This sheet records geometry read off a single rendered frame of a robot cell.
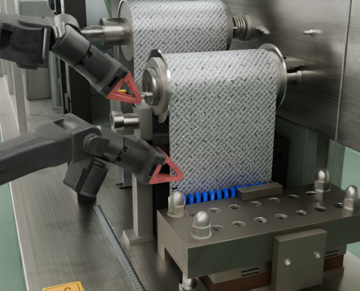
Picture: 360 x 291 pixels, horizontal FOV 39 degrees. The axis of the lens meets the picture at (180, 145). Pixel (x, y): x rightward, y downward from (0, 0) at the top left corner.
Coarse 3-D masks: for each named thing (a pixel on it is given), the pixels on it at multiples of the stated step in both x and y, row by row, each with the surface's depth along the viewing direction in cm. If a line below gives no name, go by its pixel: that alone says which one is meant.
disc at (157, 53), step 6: (150, 54) 103; (156, 54) 99; (162, 54) 97; (162, 60) 96; (162, 66) 97; (168, 72) 95; (168, 78) 94; (168, 84) 95; (168, 90) 95; (168, 96) 95; (168, 102) 96; (168, 108) 96; (162, 114) 100; (168, 114) 98; (156, 120) 104; (162, 120) 100
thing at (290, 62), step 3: (285, 57) 110; (288, 57) 112; (285, 60) 108; (288, 60) 108; (291, 60) 108; (294, 60) 108; (297, 60) 108; (300, 60) 110; (285, 63) 108; (288, 63) 108; (291, 63) 108; (294, 63) 108; (297, 63) 109; (300, 63) 109; (303, 63) 109; (288, 66) 108; (291, 66) 108; (294, 66) 109; (297, 66) 109
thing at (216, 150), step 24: (192, 120) 99; (216, 120) 101; (240, 120) 103; (264, 120) 105; (192, 144) 101; (216, 144) 103; (240, 144) 105; (264, 144) 107; (192, 168) 103; (216, 168) 105; (240, 168) 107; (264, 168) 109; (192, 192) 104
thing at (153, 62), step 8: (272, 56) 106; (152, 64) 100; (160, 64) 97; (160, 72) 96; (160, 80) 97; (280, 80) 105; (160, 88) 97; (160, 96) 98; (160, 104) 98; (152, 112) 104; (160, 112) 99
